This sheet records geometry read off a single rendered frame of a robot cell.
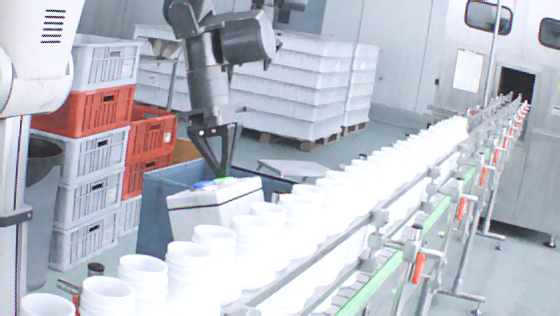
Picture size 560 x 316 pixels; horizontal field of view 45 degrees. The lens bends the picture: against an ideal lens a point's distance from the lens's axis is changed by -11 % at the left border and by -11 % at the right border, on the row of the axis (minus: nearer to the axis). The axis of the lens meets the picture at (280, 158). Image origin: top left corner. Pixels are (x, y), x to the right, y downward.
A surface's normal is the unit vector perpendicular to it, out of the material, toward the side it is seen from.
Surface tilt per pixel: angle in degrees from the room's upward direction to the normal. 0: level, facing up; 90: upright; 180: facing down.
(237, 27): 110
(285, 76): 89
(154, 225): 90
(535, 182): 90
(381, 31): 90
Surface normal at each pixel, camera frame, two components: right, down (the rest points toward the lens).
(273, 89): -0.34, 0.13
